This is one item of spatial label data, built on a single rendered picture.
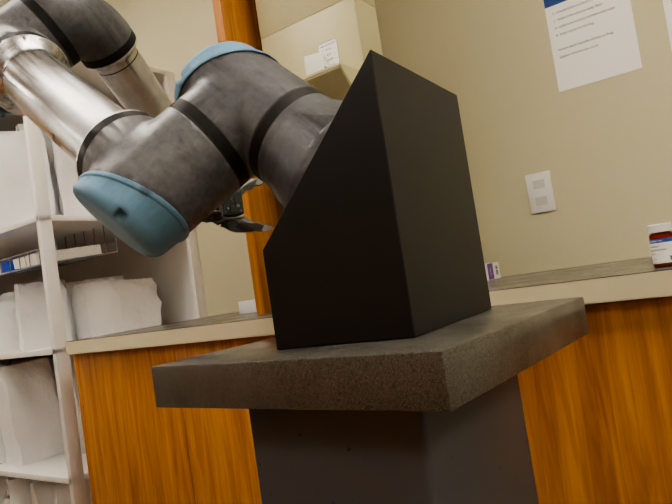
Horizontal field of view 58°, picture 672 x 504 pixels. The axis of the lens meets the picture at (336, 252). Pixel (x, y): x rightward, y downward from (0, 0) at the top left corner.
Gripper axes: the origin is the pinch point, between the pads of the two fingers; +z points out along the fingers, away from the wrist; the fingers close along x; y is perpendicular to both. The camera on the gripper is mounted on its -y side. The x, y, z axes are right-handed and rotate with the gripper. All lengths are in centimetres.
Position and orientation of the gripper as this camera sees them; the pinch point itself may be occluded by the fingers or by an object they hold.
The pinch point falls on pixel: (266, 204)
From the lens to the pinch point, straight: 144.6
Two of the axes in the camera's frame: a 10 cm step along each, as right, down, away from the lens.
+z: 8.7, -1.1, 4.8
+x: -1.5, -9.9, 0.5
